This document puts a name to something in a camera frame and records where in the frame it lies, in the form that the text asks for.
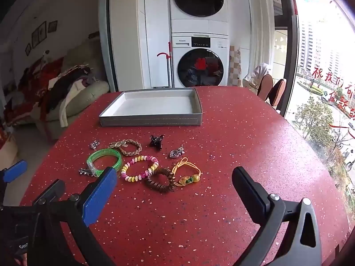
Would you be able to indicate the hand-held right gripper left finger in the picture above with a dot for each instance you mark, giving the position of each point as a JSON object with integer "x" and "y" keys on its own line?
{"x": 100, "y": 196}

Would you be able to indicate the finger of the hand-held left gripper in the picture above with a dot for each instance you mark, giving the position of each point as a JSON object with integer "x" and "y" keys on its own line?
{"x": 52, "y": 189}
{"x": 15, "y": 171}

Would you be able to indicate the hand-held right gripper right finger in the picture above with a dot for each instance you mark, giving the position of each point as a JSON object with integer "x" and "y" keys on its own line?
{"x": 251, "y": 196}

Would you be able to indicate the silver feather hair clip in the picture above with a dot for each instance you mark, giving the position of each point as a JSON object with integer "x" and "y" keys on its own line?
{"x": 84, "y": 171}

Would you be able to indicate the beige hair clip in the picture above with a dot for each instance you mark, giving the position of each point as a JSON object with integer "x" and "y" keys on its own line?
{"x": 116, "y": 145}

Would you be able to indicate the silver heart pendant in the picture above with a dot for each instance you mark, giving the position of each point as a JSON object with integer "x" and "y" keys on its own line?
{"x": 176, "y": 153}

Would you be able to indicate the grey jewelry tray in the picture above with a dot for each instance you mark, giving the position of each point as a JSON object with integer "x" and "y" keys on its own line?
{"x": 158, "y": 105}

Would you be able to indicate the black claw hair clip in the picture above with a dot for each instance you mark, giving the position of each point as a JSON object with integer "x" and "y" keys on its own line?
{"x": 156, "y": 141}

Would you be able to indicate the pile of clothes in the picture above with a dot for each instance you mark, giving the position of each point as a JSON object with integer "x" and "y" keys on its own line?
{"x": 41, "y": 83}

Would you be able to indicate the cream sofa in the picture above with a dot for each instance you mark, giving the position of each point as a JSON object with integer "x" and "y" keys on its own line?
{"x": 83, "y": 97}

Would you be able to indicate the brown chair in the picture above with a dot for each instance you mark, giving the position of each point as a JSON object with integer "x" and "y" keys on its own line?
{"x": 265, "y": 87}
{"x": 278, "y": 92}

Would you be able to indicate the white cloth on chair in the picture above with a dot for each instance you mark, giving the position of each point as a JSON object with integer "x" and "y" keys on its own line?
{"x": 259, "y": 73}

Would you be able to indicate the checkered towel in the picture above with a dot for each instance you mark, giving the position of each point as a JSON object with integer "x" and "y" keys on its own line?
{"x": 235, "y": 66}

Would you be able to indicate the red window stickers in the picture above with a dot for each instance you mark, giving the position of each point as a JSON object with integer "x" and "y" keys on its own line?
{"x": 332, "y": 88}

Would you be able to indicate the white washing machine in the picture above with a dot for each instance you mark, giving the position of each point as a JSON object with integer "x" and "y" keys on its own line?
{"x": 199, "y": 61}

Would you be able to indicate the white cabinet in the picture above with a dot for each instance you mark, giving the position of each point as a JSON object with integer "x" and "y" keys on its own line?
{"x": 138, "y": 33}

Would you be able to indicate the white curtain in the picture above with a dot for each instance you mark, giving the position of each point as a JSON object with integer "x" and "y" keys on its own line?
{"x": 262, "y": 19}

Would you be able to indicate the white dryer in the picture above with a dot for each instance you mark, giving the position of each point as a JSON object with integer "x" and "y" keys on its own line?
{"x": 198, "y": 2}

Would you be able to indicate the wall picture frame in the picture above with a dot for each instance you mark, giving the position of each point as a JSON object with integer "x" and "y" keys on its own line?
{"x": 52, "y": 26}
{"x": 42, "y": 32}
{"x": 27, "y": 49}
{"x": 35, "y": 37}

